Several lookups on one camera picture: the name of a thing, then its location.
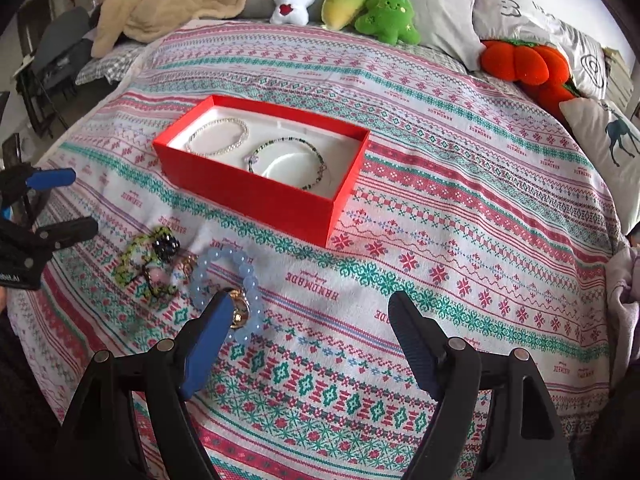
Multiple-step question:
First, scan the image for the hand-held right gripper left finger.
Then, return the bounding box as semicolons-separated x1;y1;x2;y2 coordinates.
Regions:
52;290;236;480

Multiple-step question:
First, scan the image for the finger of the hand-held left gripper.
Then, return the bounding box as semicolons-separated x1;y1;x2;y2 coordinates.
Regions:
0;166;77;211
0;217;99;266

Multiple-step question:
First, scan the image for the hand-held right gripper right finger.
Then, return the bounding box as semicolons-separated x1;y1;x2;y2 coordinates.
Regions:
387;290;576;480

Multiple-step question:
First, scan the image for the gold ring brooch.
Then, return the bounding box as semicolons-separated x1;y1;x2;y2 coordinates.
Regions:
222;287;251;329

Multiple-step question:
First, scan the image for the green and black bead bracelet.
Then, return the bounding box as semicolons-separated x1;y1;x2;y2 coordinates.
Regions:
112;226;182;302

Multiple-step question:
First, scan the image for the light blue bead bracelet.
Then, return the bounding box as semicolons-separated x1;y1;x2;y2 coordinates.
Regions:
189;246;262;345

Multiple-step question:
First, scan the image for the red cardboard box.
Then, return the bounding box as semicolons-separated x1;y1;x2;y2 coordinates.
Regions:
152;94;372;250

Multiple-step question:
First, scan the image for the dark flat panel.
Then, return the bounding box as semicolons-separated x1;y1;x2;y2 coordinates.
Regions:
2;132;22;173

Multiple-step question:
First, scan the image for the grey checked bed sheet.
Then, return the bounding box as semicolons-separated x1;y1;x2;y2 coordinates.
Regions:
75;42;146;83

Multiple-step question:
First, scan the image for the dark folding chair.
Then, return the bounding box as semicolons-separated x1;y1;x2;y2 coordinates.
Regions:
15;6;95;136

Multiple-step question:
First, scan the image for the patterned knit-print blanket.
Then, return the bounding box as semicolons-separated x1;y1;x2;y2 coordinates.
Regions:
7;19;631;480

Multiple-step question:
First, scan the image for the lavender cloth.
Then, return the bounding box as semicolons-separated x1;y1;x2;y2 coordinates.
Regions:
605;247;640;391

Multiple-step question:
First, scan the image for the beige fleece blanket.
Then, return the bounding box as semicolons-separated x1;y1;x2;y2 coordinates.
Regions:
91;0;273;58

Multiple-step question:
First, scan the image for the white deer-print pillow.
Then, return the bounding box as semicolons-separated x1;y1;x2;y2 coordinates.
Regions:
559;97;640;196

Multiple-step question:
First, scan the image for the orange pumpkin plush toy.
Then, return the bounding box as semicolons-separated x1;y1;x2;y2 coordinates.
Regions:
480;39;581;116

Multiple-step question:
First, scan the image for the green tree plush toy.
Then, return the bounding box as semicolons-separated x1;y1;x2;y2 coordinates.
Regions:
355;0;422;45

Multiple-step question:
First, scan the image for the grey pillow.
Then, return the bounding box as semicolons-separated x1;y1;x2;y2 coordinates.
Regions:
235;0;483;68

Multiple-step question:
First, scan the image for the white doodle-print pillow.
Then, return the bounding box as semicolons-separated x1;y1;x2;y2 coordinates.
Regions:
472;0;608;98

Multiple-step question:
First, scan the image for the white bead bracelet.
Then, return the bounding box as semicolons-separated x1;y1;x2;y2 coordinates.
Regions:
186;117;250;157

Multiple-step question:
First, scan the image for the dark green bead necklace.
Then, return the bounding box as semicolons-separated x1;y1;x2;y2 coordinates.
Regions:
244;137;328;191

